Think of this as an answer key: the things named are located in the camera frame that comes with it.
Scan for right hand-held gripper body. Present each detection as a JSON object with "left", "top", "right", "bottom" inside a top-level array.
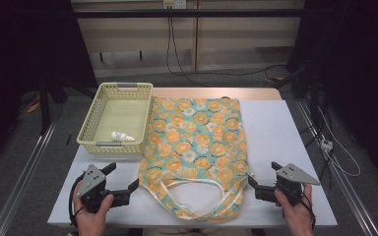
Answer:
[{"left": 275, "top": 162, "right": 321, "bottom": 207}]

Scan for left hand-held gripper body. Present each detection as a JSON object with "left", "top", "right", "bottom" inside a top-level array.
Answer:
[{"left": 76, "top": 163, "right": 115, "bottom": 214}]

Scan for small white bottle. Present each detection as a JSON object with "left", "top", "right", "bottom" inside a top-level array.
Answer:
[{"left": 110, "top": 131, "right": 136, "bottom": 144}]

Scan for pale yellow plastic basket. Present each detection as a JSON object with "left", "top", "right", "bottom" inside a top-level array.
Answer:
[{"left": 76, "top": 82, "right": 155, "bottom": 155}]

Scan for orange print fabric tote bag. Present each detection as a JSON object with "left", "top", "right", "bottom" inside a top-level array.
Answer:
[{"left": 137, "top": 95, "right": 255, "bottom": 224}]

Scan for person's right hand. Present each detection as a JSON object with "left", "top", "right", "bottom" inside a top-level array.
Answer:
[{"left": 274, "top": 183, "right": 317, "bottom": 236}]

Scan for person's left hand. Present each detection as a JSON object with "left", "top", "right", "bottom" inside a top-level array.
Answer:
[{"left": 73, "top": 190, "right": 115, "bottom": 236}]

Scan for white table mat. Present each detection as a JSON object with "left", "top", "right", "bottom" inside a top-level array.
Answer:
[{"left": 47, "top": 99, "right": 339, "bottom": 228}]

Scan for white power strip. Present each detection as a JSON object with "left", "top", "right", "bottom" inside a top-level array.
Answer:
[{"left": 320, "top": 139, "right": 335, "bottom": 152}]

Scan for black metal stand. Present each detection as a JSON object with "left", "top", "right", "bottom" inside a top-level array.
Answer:
[{"left": 38, "top": 75, "right": 52, "bottom": 136}]

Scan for yellow floor marker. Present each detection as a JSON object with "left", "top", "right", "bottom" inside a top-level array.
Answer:
[{"left": 27, "top": 101, "right": 41, "bottom": 114}]

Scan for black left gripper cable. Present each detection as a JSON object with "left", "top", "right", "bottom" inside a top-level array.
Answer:
[{"left": 68, "top": 175, "right": 85, "bottom": 228}]

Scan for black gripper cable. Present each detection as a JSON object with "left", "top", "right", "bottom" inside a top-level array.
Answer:
[
  {"left": 68, "top": 175, "right": 85, "bottom": 228},
  {"left": 301, "top": 193, "right": 317, "bottom": 230}
]

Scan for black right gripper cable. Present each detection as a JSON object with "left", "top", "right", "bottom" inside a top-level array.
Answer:
[{"left": 301, "top": 193, "right": 317, "bottom": 230}]

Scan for white floor cable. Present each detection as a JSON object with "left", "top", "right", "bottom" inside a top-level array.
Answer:
[{"left": 317, "top": 106, "right": 362, "bottom": 178}]

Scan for aluminium floor rail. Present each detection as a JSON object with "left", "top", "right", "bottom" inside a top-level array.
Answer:
[
  {"left": 0, "top": 121, "right": 59, "bottom": 236},
  {"left": 296, "top": 99, "right": 378, "bottom": 236}
]

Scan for black hanging cable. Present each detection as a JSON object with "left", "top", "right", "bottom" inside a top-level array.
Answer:
[
  {"left": 165, "top": 8, "right": 178, "bottom": 77},
  {"left": 169, "top": 16, "right": 288, "bottom": 88}
]

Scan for white wall outlet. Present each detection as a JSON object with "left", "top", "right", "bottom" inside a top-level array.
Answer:
[{"left": 162, "top": 0, "right": 187, "bottom": 10}]

